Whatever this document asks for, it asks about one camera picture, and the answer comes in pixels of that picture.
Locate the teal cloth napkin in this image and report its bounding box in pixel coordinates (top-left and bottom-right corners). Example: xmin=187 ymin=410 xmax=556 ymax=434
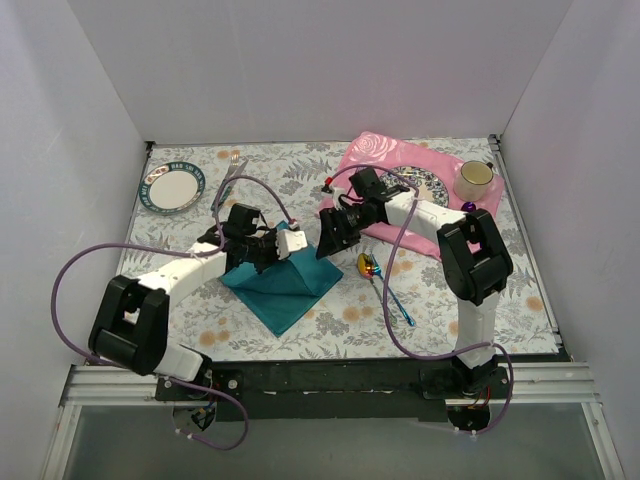
xmin=221 ymin=245 xmax=343 ymax=337

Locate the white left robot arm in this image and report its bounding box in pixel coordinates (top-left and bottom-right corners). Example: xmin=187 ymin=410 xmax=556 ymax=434
xmin=88 ymin=204 xmax=286 ymax=400

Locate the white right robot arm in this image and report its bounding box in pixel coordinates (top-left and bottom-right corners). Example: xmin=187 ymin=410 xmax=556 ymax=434
xmin=316 ymin=165 xmax=513 ymax=398

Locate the iridescent gold spoon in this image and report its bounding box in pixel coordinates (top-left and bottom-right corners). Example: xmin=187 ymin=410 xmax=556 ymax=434
xmin=356 ymin=253 xmax=385 ymax=306

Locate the pink floral placemat cloth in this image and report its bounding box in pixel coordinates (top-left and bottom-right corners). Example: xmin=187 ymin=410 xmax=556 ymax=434
xmin=333 ymin=132 xmax=504 ymax=260

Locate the blue floral white plate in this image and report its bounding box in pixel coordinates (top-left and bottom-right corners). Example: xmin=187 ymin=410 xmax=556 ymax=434
xmin=377 ymin=166 xmax=449 ymax=208

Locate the green rimmed white plate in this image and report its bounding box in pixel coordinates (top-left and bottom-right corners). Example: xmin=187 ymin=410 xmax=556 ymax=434
xmin=138 ymin=161 xmax=206 ymax=215

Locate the purple metallic spoon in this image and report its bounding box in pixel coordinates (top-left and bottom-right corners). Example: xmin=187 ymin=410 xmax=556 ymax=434
xmin=461 ymin=202 xmax=477 ymax=213

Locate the cream ceramic mug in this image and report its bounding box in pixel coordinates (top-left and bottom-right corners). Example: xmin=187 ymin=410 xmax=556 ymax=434
xmin=453 ymin=161 xmax=502 ymax=202

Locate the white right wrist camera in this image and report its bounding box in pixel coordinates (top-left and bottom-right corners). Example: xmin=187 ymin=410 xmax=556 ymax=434
xmin=319 ymin=177 xmax=353 ymax=210

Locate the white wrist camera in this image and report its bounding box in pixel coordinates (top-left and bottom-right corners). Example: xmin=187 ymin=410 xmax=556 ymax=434
xmin=319 ymin=177 xmax=353 ymax=210
xmin=276 ymin=221 xmax=308 ymax=260

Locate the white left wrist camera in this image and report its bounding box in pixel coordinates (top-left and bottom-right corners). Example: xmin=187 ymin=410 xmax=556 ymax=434
xmin=276 ymin=221 xmax=308 ymax=260

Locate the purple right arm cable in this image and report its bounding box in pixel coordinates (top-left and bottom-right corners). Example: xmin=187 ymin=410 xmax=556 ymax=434
xmin=324 ymin=163 xmax=514 ymax=437

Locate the green handled knife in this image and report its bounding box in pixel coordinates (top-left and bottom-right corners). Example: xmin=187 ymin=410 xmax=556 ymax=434
xmin=212 ymin=160 xmax=249 ymax=203

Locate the green handled fork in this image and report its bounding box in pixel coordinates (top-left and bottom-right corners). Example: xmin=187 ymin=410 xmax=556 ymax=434
xmin=211 ymin=150 xmax=240 ymax=211

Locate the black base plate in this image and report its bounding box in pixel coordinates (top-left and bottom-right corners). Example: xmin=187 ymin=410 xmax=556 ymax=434
xmin=84 ymin=349 xmax=574 ymax=424

